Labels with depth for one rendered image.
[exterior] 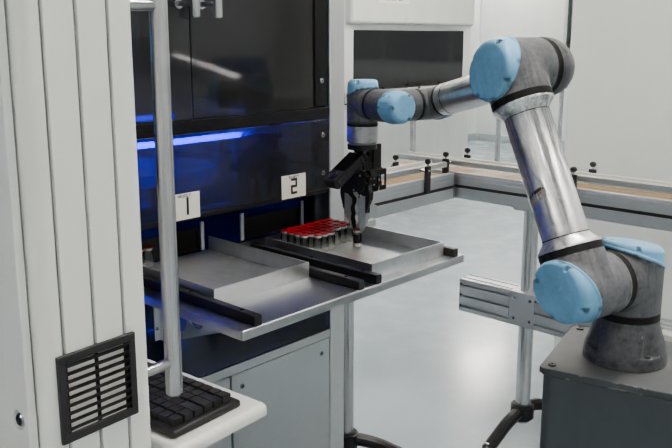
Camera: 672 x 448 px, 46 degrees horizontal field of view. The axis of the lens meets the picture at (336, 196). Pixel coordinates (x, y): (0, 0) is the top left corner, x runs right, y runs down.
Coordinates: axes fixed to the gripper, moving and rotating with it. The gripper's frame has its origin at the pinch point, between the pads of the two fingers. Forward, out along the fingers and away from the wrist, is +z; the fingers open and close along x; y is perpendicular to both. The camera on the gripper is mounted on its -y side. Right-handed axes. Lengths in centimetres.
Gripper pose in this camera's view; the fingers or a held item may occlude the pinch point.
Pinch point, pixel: (355, 225)
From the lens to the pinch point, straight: 195.7
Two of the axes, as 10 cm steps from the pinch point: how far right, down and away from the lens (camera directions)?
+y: 6.9, -1.4, 7.1
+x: -7.3, -1.4, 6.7
